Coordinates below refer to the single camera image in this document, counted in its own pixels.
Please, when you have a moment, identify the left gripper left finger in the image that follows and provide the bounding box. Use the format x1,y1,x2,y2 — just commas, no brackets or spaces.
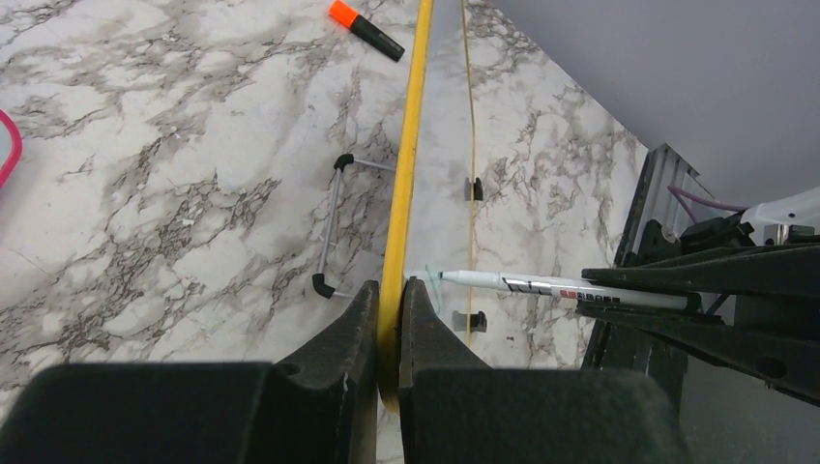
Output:
1,281,379,463

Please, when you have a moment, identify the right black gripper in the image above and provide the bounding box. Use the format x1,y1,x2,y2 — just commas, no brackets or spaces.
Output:
577,214,819,406

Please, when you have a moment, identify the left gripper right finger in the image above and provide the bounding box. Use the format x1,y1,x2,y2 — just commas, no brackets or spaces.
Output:
398,278,690,463

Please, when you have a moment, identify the yellow framed whiteboard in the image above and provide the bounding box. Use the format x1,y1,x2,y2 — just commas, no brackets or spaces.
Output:
376,1,478,414

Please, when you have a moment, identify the white green marker pen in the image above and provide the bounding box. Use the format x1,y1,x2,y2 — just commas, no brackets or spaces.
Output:
433,270,701,310

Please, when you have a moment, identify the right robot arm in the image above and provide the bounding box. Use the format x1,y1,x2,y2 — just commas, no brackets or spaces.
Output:
578,188,819,405

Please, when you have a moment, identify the pink framed whiteboard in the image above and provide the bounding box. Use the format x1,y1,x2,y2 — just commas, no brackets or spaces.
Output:
0,111,23,187

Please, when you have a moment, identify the orange black highlighter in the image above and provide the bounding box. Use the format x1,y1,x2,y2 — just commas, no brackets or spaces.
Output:
329,0,405,62

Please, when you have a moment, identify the wire whiteboard stand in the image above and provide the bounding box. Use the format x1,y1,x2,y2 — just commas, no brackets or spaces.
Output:
311,154,488,333

